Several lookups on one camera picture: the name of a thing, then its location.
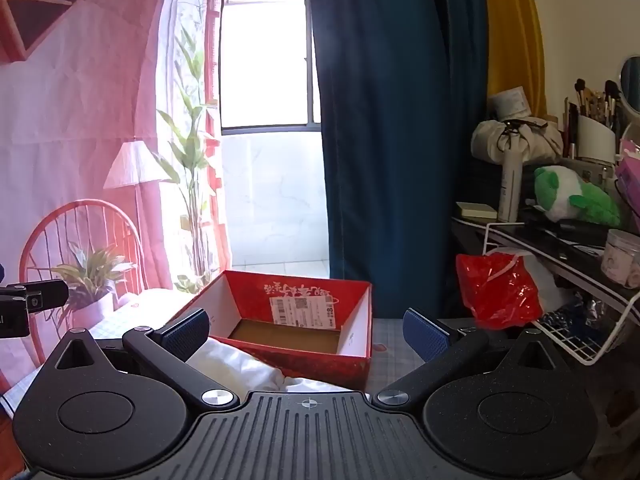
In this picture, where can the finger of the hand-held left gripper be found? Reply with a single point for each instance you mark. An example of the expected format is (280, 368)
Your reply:
(45, 295)

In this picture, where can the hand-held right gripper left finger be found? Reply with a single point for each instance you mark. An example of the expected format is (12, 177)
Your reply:
(182, 335)

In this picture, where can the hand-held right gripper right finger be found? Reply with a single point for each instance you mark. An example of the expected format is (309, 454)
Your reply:
(430, 337)

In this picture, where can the white cloth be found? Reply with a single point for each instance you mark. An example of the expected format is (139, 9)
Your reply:
(235, 365)

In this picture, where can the red strawberry print cardboard box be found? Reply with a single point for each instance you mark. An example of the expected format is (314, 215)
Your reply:
(300, 360)

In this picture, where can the checked tablecloth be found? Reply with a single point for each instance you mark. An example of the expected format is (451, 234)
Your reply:
(395, 360)

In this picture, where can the red plastic bag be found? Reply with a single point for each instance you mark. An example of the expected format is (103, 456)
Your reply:
(500, 295)

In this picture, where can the white plastic bag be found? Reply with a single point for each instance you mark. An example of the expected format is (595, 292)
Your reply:
(550, 285)

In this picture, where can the yellow sticky note pad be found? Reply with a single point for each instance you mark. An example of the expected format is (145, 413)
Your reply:
(475, 210)

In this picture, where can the blue patterned cloth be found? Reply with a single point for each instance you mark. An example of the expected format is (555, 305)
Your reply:
(570, 322)

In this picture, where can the white spray bottle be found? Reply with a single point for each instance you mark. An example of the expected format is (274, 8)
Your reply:
(510, 185)

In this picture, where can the pink printed backdrop cloth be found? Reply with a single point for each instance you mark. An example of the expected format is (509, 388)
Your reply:
(75, 110)

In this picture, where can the green and white plush toy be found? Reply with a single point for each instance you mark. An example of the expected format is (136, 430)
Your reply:
(560, 195)

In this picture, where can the clear jar with pink contents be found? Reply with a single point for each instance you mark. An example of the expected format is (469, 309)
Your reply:
(620, 260)

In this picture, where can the white cloth bag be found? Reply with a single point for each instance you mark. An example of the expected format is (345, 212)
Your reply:
(492, 140)

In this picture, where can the blue curtain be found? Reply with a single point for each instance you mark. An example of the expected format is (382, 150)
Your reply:
(390, 110)

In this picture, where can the white paper package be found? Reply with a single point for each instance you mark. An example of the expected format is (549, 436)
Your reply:
(510, 102)

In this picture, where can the white brush holder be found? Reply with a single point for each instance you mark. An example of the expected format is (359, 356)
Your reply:
(595, 140)

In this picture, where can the pink box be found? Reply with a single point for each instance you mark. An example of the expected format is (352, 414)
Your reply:
(630, 170)

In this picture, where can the window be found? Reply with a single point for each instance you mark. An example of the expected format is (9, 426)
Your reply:
(265, 60)

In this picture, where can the bunch of makeup brushes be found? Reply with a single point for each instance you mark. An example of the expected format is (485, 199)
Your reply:
(607, 91)

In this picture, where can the yellow curtain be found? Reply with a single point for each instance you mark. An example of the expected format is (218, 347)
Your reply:
(515, 35)

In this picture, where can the round mirror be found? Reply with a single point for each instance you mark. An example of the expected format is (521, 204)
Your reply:
(632, 80)

